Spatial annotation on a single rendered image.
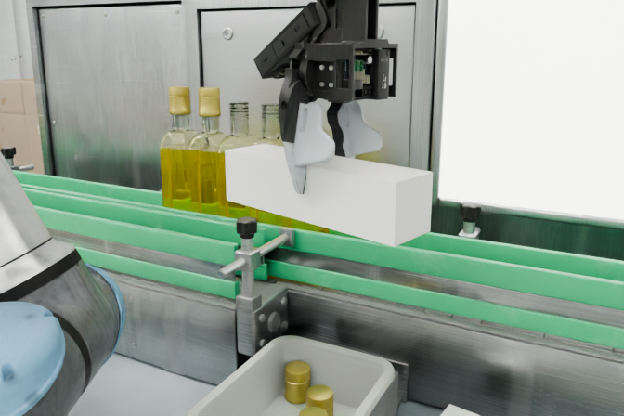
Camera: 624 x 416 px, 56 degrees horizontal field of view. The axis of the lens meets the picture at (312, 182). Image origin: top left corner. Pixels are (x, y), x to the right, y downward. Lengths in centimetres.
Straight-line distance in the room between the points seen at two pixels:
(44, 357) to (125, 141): 83
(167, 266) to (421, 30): 51
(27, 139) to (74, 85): 393
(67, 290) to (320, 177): 28
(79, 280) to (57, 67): 84
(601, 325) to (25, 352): 61
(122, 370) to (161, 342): 8
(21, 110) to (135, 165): 405
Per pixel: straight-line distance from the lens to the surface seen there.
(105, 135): 135
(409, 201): 54
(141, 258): 92
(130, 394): 91
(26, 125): 530
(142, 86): 126
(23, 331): 56
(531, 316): 78
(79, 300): 65
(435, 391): 84
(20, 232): 66
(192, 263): 86
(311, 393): 76
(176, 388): 90
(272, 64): 63
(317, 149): 56
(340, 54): 54
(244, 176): 66
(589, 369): 78
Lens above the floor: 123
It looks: 13 degrees down
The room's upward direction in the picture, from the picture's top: straight up
